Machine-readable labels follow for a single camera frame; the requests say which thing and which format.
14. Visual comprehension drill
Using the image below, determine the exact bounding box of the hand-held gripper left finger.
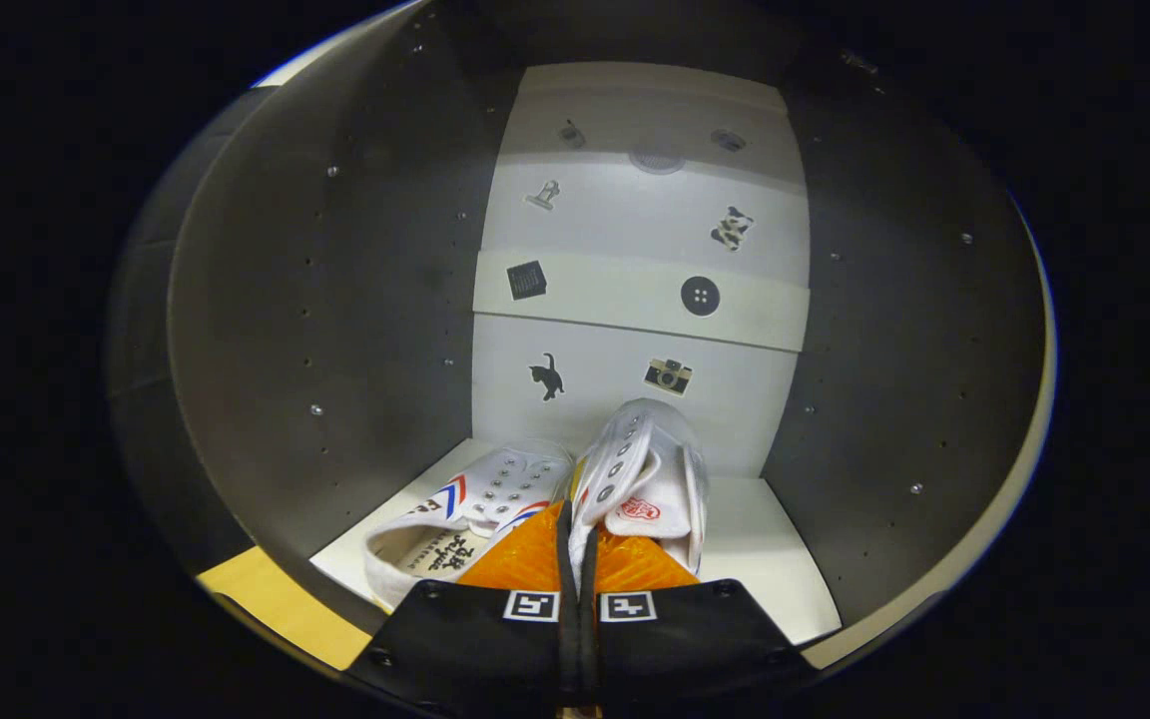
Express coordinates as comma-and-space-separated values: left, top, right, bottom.
345, 499, 582, 719

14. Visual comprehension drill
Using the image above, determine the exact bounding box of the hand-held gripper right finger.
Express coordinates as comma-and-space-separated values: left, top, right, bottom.
581, 527, 818, 719

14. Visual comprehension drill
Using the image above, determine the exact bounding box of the white canvas shoe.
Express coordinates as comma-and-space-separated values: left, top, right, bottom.
568, 397, 712, 590
363, 444, 576, 612

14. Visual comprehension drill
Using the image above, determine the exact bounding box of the grey shoe cabinet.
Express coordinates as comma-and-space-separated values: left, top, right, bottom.
106, 0, 1055, 680

